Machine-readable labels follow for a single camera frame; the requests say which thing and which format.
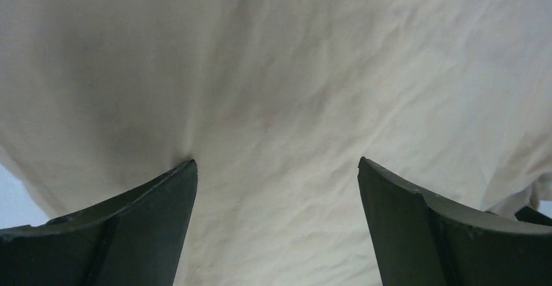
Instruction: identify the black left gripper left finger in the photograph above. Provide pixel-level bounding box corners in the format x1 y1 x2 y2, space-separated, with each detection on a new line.
1 160 198 286

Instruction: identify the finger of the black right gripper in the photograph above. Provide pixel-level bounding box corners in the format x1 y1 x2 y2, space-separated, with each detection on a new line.
515 207 552 227

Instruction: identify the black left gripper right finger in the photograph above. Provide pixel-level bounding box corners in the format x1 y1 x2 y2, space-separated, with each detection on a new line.
358 158 551 286

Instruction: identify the beige t shirt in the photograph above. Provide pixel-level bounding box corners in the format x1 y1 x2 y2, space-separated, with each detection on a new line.
1 0 551 285

